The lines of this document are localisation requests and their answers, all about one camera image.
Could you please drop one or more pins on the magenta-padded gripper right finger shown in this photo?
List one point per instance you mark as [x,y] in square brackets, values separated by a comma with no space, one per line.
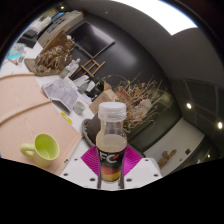
[133,160]

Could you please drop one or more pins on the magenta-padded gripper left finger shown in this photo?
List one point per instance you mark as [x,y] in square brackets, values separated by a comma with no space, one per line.
[89,161]

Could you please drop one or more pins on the clear drink bottle white cap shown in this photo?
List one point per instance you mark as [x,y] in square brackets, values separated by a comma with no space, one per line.
[111,146]

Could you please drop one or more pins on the grey plant saucer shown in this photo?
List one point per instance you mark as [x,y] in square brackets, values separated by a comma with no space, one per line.
[86,133]

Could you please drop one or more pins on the brown wooden figure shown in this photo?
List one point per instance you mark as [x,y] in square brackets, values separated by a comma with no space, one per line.
[166,158]

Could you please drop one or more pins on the light green mug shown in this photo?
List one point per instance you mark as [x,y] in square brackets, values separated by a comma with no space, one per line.
[43,151]

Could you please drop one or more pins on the small yellow note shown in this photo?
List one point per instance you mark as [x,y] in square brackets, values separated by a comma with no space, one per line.
[66,117]

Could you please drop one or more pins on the small white cup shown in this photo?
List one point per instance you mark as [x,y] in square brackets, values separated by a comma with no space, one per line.
[79,107]

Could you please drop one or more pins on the dried plant in grey pot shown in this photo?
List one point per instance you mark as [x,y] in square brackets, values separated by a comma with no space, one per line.
[140,100]

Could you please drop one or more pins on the tan wooden drawing board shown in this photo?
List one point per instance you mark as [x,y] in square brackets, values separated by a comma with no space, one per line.
[18,95]
[40,123]

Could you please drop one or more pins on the brown cardboard box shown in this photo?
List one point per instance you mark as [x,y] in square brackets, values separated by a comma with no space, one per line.
[103,98]

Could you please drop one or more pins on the open grey newspaper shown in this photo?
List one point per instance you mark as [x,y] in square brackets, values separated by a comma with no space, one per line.
[60,93]

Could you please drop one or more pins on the round ceiling spotlight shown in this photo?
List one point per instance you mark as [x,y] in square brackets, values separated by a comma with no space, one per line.
[220,125]
[189,105]

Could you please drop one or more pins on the white plastic chair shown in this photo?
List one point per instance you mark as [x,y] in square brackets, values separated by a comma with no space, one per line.
[81,80]

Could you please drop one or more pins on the white spray bottle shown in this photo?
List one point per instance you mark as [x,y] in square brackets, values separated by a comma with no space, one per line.
[66,71]

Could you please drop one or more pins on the wooden easel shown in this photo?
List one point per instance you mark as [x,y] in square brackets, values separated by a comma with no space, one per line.
[91,67]

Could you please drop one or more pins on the small white figurine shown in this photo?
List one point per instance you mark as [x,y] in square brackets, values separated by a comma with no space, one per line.
[75,66]

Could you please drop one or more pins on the brown wooden root sculpture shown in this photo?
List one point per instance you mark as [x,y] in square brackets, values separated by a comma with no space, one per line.
[51,58]

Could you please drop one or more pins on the colourful picture book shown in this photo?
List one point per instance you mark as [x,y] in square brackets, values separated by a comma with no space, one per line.
[16,53]

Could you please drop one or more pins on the black flat box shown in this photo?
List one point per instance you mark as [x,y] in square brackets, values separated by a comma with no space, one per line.
[28,36]

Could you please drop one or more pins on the white cabinet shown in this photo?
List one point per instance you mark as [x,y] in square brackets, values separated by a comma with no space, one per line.
[60,23]

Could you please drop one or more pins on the long ceiling light panel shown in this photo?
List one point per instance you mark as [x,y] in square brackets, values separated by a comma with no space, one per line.
[160,13]

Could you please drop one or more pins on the dark wall screen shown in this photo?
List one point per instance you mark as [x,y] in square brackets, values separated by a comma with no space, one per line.
[91,38]

